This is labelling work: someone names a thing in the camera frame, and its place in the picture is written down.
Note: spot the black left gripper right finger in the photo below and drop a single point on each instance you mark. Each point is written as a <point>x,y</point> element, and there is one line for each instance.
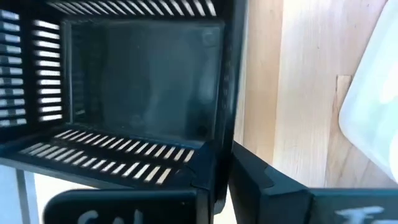
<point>280,205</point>

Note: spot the white plastic basket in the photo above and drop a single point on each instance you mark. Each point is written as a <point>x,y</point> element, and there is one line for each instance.
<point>373,93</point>

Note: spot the black slotted plastic basket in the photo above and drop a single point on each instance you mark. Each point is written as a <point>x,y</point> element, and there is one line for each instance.
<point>140,77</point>

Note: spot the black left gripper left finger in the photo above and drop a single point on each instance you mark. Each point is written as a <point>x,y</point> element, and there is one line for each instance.
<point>124,208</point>

